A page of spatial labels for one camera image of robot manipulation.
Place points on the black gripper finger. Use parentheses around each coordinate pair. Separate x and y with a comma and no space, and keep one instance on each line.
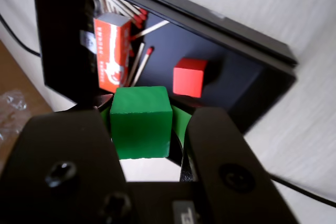
(65,150)
(231,161)

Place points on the green wooden cube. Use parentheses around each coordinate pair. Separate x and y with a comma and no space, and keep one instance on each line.
(140,124)

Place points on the red wooden cube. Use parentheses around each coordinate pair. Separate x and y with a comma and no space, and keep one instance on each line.
(189,77)

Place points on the black cardboard box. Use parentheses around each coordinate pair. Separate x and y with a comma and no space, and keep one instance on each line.
(183,40)

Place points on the clear plastic bag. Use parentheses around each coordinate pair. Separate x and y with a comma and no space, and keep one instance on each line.
(11,103)

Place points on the orange matchbox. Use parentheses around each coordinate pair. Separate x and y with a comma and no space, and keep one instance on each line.
(110,51)

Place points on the red-tipped wooden match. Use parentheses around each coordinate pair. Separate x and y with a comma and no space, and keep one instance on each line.
(138,21)
(153,27)
(137,60)
(144,12)
(144,61)
(142,17)
(138,25)

